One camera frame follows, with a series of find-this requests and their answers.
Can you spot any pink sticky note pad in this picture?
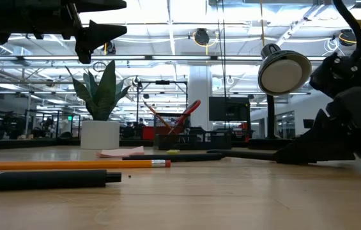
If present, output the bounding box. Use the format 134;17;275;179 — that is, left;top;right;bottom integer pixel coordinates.
96;145;145;158

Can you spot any black table border frame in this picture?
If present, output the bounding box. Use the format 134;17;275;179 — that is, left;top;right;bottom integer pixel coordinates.
0;137;295;151

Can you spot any green snake plant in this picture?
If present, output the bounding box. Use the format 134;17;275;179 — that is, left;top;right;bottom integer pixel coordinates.
65;59;132;121

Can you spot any black ceiling cable reel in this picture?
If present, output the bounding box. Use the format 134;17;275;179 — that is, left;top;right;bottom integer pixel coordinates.
194;27;211;47
339;29;358;45
103;40;117;55

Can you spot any black desk lamp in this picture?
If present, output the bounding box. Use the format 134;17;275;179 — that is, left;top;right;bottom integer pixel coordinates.
247;43;312;150

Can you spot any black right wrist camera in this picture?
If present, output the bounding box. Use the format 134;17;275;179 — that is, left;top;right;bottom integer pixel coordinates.
309;52;361;100

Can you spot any white plant pot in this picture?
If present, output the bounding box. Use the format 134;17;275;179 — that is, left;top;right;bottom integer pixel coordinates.
80;119;120;150

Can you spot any red box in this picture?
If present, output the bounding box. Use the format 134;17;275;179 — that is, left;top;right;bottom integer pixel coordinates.
141;125;155;141

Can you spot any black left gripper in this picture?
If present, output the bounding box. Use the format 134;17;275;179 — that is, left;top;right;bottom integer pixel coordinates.
0;0;128;65

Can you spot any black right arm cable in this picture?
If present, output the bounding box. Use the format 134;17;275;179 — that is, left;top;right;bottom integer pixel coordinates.
332;0;361;61

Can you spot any black mesh desk organizer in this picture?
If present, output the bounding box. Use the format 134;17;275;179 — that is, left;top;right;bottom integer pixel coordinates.
153;111;233;150

